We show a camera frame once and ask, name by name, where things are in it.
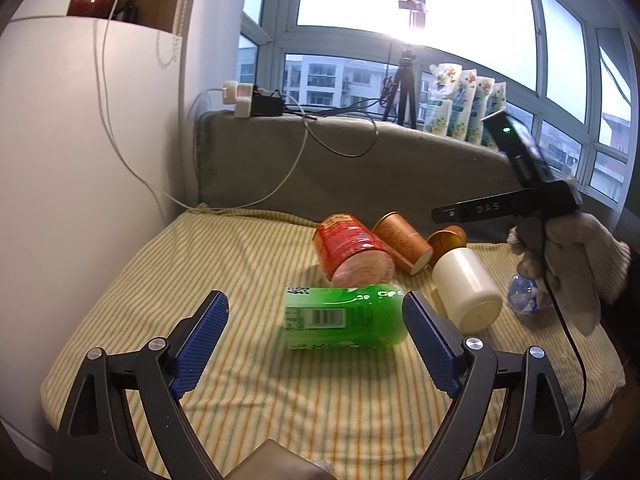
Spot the grey gloved right hand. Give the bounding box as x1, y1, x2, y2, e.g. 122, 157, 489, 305
506, 212, 639, 336

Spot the orange paper cup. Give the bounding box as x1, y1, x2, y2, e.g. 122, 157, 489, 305
372, 211, 434, 276
427, 224, 468, 268

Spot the black tripod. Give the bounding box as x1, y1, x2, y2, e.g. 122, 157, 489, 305
381, 48, 418, 129

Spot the black cable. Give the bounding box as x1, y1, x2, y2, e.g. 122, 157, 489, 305
278, 44, 402, 160

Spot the black power adapter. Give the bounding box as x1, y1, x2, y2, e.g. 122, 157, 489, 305
250, 86, 285, 117

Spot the white bead curtain cord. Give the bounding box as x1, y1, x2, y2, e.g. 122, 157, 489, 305
154, 0, 202, 71

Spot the white plastic cup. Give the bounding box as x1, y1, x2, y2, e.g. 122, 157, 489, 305
432, 247, 502, 335

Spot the white power strip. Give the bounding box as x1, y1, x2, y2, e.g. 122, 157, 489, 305
221, 80, 254, 119

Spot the striped yellow cushion cover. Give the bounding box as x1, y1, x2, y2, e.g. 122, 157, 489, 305
41, 210, 625, 479

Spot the floral refill pouch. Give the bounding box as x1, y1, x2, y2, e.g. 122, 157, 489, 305
447, 70, 477, 141
465, 76, 495, 145
480, 81, 509, 150
424, 63, 462, 136

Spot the blue orange plastic bottle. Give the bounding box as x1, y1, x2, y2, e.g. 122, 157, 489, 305
506, 274, 551, 315

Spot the grey sofa backrest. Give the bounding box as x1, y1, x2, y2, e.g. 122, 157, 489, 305
195, 112, 520, 235

